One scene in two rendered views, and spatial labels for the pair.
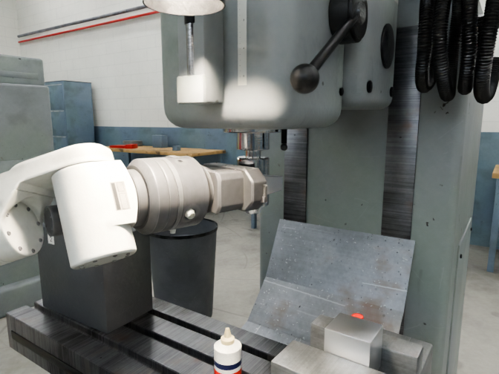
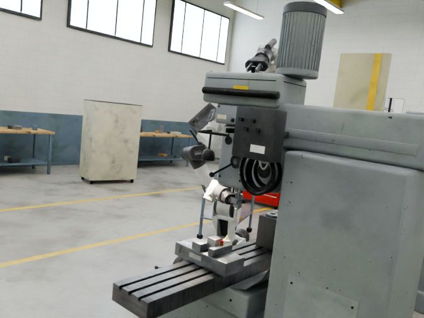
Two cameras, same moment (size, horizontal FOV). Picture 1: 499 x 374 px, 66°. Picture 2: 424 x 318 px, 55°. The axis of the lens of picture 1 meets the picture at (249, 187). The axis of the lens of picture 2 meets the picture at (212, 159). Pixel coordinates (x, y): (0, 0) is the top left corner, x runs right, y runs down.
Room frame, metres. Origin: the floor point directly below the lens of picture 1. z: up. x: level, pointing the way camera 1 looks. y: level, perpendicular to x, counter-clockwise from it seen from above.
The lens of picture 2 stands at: (0.62, -2.12, 1.70)
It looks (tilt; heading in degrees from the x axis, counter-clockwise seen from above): 7 degrees down; 96
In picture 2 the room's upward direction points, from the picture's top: 6 degrees clockwise
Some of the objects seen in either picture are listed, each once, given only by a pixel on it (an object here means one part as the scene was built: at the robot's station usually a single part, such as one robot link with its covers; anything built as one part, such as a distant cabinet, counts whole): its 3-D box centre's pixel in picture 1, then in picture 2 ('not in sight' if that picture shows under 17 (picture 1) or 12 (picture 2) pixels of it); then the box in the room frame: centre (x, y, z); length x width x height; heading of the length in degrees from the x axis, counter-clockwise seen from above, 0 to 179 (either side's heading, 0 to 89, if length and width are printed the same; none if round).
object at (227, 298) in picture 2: not in sight; (228, 282); (0.55, -0.01, 0.78); 0.50 x 0.35 x 0.12; 146
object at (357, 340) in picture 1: (353, 347); (214, 243); (0.47, -0.14, 1.03); 0.06 x 0.05 x 0.06; 55
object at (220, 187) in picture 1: (200, 191); (227, 197); (0.49, 0.06, 1.23); 0.13 x 0.12 x 0.10; 42
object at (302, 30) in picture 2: not in sight; (300, 42); (0.76, -0.14, 2.05); 0.20 x 0.20 x 0.32
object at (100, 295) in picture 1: (93, 264); (275, 228); (0.79, 0.33, 1.02); 0.22 x 0.12 x 0.20; 58
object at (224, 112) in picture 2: not in sight; (254, 117); (0.59, -0.03, 1.68); 0.34 x 0.24 x 0.10; 146
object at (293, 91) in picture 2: not in sight; (253, 91); (0.57, -0.01, 1.81); 0.47 x 0.26 x 0.16; 146
